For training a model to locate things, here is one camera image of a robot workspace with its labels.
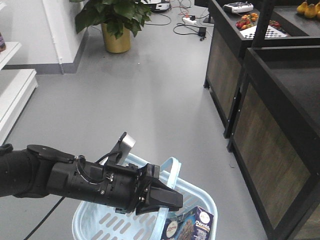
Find near wooden produce stand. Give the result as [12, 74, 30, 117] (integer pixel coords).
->
[229, 45, 320, 240]

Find white game controller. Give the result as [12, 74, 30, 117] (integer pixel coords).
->
[223, 1, 254, 14]

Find white store shelving unit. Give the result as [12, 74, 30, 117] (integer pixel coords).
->
[0, 40, 38, 144]

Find far wooden produce stand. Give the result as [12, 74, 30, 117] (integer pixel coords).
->
[204, 0, 320, 138]

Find yellow pears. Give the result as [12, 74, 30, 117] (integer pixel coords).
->
[296, 1, 320, 19]

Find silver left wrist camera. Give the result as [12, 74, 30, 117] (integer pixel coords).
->
[108, 132, 136, 165]

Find checkerboard calibration sheet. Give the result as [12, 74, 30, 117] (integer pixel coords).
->
[239, 24, 288, 39]

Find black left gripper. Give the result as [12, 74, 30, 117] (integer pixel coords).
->
[46, 156, 184, 215]

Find dark blue cookie box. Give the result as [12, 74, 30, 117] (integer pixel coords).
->
[160, 206, 214, 240]

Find black power brick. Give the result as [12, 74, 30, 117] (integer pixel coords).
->
[197, 27, 207, 37]

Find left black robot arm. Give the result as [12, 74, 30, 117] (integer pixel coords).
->
[0, 143, 183, 215]

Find gold plant pot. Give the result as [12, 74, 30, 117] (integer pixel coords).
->
[101, 23, 131, 54]

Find wooden produce stand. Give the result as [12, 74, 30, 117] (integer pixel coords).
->
[204, 0, 320, 138]
[229, 45, 320, 240]

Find green potted plant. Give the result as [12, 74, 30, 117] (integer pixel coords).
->
[74, 0, 152, 39]

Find light blue plastic basket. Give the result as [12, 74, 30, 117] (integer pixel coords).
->
[71, 157, 218, 240]

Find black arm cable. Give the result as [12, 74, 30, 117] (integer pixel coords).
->
[21, 196, 66, 240]

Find small colourful fruit pile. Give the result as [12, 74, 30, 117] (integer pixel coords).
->
[235, 13, 259, 30]

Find white power strip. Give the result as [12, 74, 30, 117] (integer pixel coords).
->
[182, 15, 197, 25]

